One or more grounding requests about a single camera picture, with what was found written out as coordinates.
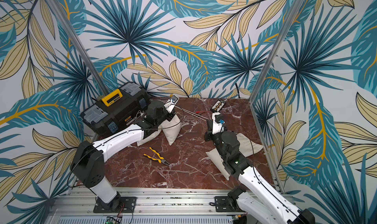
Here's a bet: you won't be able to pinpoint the white drawstring soil bag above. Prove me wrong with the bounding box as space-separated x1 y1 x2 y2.
160 115 182 146

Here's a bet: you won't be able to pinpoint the white bag drawstring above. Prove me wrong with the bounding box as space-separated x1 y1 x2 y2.
175 106 208 121

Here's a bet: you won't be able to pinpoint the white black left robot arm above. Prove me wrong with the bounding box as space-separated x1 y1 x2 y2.
70 96 179 212

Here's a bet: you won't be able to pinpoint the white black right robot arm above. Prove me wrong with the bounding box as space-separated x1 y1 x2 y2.
204 112 315 224

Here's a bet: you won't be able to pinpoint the large white cloth bag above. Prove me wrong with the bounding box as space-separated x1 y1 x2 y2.
206 131 263 180

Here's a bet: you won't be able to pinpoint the white cloth bag near toolbox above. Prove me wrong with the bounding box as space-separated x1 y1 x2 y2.
137 129 161 147

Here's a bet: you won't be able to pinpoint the black parallel charging board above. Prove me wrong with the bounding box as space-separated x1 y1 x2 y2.
210 99 226 113

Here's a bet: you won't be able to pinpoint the yellow black pliers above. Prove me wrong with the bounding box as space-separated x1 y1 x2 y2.
143 147 170 166

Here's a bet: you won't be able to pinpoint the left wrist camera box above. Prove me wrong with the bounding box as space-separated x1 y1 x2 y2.
170 95 179 105

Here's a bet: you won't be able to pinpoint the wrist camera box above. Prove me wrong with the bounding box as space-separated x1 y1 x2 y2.
214 114 225 125
170 95 179 105

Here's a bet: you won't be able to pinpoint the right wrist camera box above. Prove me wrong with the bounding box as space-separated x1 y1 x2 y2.
214 114 225 125

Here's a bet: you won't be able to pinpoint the aluminium right corner post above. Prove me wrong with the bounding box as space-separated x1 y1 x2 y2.
248 0 311 104

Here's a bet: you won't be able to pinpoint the aluminium corner post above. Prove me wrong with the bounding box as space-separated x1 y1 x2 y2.
248 0 311 104
46 0 109 95

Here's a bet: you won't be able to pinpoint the black toolbox yellow handle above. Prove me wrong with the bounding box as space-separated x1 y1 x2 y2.
81 82 150 137

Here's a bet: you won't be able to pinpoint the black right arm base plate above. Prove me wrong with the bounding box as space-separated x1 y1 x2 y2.
214 196 239 213

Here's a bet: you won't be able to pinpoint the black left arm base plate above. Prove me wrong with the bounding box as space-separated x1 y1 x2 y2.
93 196 137 213

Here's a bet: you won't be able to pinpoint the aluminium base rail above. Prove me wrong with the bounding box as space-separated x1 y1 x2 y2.
44 186 295 224

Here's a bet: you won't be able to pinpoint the aluminium left corner post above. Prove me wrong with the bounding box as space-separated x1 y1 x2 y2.
46 0 109 95

